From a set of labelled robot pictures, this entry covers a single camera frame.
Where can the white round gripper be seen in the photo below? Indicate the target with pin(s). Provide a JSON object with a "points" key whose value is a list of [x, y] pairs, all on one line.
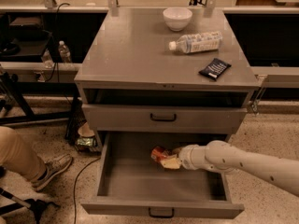
{"points": [[186, 158]]}

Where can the red coke can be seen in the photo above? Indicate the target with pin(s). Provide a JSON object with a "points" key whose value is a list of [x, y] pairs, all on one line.
{"points": [[160, 153]]}

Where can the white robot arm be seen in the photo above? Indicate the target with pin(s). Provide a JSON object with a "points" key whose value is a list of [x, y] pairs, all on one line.
{"points": [[221, 157]]}

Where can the open grey bottom drawer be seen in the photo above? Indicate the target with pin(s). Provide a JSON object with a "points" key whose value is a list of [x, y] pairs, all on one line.
{"points": [[131, 183]]}

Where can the grey metal drawer cabinet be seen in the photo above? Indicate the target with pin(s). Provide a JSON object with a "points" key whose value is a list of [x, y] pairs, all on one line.
{"points": [[130, 63]]}

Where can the closed grey upper drawer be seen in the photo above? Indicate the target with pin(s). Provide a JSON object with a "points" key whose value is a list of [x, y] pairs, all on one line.
{"points": [[164, 119]]}

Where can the green packet on floor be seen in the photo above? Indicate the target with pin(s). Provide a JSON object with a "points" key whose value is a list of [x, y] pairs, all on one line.
{"points": [[86, 144]]}

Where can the clear plastic water bottle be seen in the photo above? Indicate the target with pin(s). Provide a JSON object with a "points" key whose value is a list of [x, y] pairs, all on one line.
{"points": [[197, 42]]}

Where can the grey sneaker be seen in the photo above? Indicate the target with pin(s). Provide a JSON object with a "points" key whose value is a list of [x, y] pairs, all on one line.
{"points": [[53, 168]]}

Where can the white ceramic bowl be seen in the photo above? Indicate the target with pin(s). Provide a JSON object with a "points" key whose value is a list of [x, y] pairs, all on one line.
{"points": [[177, 18]]}

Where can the black tripod foot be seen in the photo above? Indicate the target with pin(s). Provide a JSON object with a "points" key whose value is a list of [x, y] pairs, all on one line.
{"points": [[36, 206]]}

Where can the small water bottle on shelf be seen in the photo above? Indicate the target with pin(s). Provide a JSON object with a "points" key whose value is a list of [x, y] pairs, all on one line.
{"points": [[64, 52]]}

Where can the person leg beige trousers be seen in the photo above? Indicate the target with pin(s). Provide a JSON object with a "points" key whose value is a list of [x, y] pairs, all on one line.
{"points": [[18, 157]]}

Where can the black stand frame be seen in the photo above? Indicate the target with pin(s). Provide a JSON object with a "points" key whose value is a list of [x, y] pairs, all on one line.
{"points": [[38, 85]]}

